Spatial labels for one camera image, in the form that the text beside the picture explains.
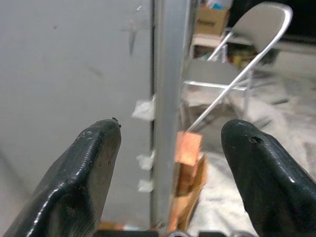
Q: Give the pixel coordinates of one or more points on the grey metal folding chair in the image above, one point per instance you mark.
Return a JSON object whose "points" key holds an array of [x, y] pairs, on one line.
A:
{"points": [[256, 27]]}

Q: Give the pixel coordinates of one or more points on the white fridge door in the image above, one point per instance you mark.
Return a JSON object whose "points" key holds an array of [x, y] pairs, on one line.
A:
{"points": [[170, 74]]}

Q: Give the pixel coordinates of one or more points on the brown cardboard piece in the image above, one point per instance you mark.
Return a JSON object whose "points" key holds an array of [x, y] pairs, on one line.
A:
{"points": [[190, 192]]}

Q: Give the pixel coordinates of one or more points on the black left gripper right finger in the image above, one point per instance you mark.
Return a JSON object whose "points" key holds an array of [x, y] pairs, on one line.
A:
{"points": [[271, 185]]}

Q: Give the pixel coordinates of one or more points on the white plastic tab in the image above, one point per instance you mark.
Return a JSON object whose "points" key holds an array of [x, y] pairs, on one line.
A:
{"points": [[145, 185], [145, 161]]}

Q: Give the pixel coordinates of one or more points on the brown cardboard box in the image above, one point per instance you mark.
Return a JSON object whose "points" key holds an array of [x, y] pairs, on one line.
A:
{"points": [[212, 21]]}

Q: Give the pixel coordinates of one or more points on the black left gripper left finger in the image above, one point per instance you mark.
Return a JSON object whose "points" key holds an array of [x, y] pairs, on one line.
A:
{"points": [[74, 177]]}

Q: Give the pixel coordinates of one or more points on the white fridge body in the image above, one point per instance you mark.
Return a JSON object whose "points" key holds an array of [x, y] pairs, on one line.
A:
{"points": [[61, 61]]}

